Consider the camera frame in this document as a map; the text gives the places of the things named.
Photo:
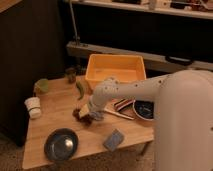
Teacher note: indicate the wooden table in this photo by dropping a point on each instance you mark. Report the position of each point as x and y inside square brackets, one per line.
[57, 115]

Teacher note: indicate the grey lower shelf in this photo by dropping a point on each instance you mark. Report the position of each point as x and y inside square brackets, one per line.
[152, 61]

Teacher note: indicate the dark blue bowl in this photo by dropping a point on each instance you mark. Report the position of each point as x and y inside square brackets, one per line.
[144, 109]

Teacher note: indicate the green pepper toy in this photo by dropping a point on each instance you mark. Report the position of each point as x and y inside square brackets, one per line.
[80, 89]

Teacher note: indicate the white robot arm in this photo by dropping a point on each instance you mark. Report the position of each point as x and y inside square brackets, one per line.
[183, 115]

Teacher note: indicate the green plastic cup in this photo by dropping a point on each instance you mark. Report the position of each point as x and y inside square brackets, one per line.
[41, 86]

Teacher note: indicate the white cup with band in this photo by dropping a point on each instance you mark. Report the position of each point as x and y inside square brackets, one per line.
[33, 107]

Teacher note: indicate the light blue towel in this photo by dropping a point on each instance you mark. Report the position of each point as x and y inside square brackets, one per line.
[98, 116]

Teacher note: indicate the yellow plastic bin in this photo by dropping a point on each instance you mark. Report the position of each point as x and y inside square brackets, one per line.
[125, 68]

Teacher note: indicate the white handled brush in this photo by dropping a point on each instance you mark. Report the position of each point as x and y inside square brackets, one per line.
[119, 114]

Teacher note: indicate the dark metal plate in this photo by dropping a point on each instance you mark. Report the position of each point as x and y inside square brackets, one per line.
[61, 145]

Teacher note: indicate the striped red white object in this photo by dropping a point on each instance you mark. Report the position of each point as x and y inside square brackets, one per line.
[119, 105]

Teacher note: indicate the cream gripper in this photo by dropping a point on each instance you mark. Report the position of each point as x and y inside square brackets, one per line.
[84, 111]

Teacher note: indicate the dark red grape bunch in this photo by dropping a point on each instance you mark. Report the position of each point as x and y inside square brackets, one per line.
[86, 120]

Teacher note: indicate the white upper shelf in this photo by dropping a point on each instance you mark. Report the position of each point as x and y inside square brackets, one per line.
[141, 8]

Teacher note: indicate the blue sponge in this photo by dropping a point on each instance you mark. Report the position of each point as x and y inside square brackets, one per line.
[113, 140]

